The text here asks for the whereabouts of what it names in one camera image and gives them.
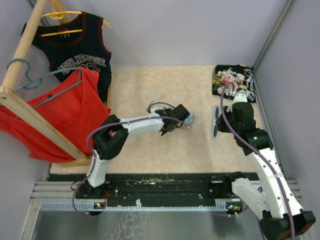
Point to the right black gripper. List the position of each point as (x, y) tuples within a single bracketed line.
[(220, 125)]

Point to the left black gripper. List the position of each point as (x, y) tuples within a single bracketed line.
[(166, 110)]

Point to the light blue cleaning cloth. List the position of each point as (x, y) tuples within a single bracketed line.
[(190, 119)]

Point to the newspaper print glasses case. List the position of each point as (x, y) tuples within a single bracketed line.
[(187, 124)]

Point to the white frame sunglasses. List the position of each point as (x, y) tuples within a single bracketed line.
[(215, 114)]

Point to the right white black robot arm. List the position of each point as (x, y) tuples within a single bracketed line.
[(279, 213)]

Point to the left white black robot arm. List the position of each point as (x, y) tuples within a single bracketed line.
[(107, 141)]

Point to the black floral folded shirt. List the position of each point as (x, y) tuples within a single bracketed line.
[(239, 79)]

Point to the red tank top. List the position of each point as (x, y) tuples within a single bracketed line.
[(74, 108)]

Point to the navy basketball tank top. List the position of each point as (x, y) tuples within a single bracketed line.
[(78, 43)]

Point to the blue grey clothes hanger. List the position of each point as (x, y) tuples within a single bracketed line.
[(36, 83)]

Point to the yellow clothes hanger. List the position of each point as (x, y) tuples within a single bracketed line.
[(65, 22)]

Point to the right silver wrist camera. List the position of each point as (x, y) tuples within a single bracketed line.
[(239, 97)]

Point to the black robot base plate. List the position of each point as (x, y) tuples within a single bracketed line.
[(162, 190)]

